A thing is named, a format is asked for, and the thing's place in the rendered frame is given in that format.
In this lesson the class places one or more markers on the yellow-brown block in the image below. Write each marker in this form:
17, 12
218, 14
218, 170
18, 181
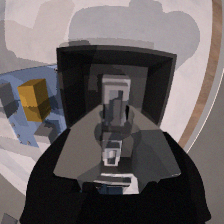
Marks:
34, 98

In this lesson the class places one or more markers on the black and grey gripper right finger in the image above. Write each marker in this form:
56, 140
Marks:
158, 157

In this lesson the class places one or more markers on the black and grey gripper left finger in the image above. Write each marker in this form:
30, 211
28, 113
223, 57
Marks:
73, 158

